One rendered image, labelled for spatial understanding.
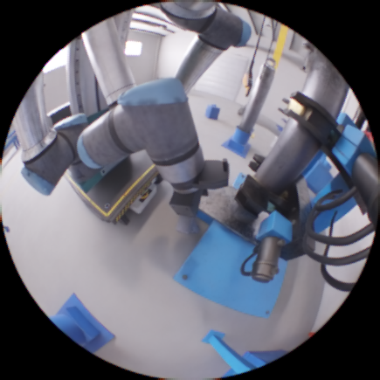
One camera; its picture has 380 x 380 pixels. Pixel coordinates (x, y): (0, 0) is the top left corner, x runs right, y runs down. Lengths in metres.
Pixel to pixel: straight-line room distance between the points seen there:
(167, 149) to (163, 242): 0.80
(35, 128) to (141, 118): 0.33
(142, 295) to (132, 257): 0.29
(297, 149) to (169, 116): 0.55
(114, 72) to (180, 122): 0.23
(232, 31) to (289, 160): 0.54
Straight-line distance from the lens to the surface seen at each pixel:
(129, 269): 0.93
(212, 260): 0.82
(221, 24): 0.41
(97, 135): 0.21
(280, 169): 0.64
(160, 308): 0.94
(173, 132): 0.16
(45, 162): 0.43
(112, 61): 0.34
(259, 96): 1.89
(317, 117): 0.47
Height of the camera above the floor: 0.89
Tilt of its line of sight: 51 degrees down
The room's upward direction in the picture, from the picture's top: 15 degrees clockwise
